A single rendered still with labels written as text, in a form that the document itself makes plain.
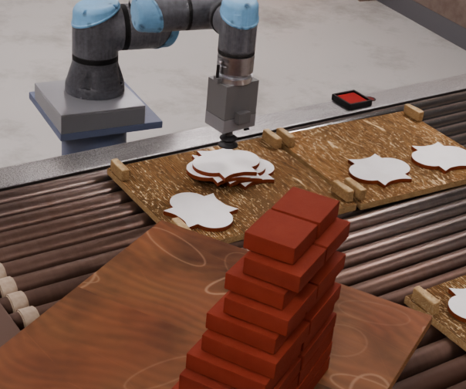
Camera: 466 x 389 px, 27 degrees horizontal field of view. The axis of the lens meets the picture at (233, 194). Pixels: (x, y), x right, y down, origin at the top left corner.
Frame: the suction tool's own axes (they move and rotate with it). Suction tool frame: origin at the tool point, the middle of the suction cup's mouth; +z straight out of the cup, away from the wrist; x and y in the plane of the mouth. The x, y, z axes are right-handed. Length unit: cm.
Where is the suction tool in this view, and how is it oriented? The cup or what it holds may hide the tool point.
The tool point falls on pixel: (227, 144)
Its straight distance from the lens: 204.8
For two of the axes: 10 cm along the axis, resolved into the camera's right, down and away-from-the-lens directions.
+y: 7.8, -2.4, 5.7
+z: -0.8, 8.7, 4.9
